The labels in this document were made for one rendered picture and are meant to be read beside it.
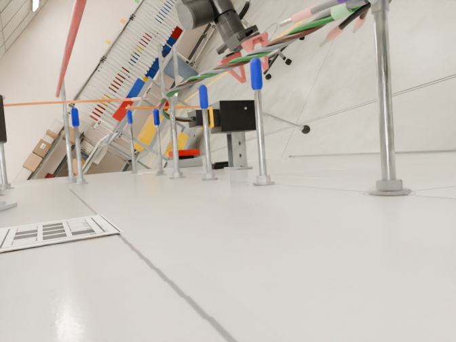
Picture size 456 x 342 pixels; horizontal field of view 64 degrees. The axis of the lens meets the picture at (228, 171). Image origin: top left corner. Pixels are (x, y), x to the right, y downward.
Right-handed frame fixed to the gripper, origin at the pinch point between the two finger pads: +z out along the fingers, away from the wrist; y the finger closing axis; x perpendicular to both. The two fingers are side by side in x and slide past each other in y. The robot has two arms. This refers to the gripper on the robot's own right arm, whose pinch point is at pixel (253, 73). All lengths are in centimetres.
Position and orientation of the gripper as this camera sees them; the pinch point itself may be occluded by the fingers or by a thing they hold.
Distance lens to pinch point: 90.8
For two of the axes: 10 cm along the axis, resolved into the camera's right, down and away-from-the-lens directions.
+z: 4.7, 8.7, 1.7
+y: 4.8, -0.9, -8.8
